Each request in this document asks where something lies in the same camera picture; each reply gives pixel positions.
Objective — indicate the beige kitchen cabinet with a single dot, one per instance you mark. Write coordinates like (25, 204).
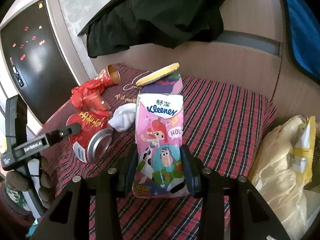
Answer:
(237, 62)

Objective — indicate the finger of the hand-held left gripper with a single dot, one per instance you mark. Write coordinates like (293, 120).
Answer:
(70, 130)

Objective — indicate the crushed red can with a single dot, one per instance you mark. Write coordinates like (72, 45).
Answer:
(85, 132)

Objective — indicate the pink tissue packet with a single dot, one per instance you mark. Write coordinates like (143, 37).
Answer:
(160, 135)

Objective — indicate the red gold paper cone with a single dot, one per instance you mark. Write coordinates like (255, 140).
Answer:
(106, 76)

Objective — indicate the crumpled white tissue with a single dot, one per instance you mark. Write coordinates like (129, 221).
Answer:
(122, 117)

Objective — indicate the red plaid cloth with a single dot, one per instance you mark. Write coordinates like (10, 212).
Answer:
(225, 120)

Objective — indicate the person's left hand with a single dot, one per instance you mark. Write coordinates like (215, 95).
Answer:
(47, 180)

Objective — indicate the yellow snack wrapper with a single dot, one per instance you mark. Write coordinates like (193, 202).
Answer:
(303, 150)

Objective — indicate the black refrigerator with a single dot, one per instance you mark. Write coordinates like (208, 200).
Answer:
(30, 55)

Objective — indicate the red wrapper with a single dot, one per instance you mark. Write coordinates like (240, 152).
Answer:
(87, 96)

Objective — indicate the yellow round pad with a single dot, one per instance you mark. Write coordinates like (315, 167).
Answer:
(157, 75)

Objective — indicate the grey kitchen countertop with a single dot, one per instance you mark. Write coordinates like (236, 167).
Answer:
(97, 7)

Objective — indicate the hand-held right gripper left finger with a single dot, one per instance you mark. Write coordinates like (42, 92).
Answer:
(126, 177)

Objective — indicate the blue towel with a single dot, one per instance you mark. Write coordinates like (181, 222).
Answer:
(300, 25)

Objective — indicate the black cloth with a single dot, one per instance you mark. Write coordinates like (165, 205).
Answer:
(155, 17)

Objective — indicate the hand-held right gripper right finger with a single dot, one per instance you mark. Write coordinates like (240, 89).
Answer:
(190, 175)

